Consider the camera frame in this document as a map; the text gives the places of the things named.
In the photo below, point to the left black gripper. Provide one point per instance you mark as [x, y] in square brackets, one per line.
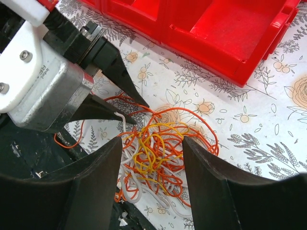
[69, 42]

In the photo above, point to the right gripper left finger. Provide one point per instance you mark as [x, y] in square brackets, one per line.
[78, 196]

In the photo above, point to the red plastic compartment bin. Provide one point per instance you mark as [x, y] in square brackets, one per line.
[226, 37]

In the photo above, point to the orange rubber band tangle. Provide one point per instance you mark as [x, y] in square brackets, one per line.
[152, 156]

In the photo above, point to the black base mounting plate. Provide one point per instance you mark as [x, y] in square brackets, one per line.
[28, 154]

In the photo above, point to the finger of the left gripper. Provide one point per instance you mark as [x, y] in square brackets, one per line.
[93, 107]

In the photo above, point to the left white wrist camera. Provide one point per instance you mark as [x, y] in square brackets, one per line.
[39, 89]

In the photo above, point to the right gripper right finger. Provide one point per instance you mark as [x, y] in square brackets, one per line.
[224, 197]

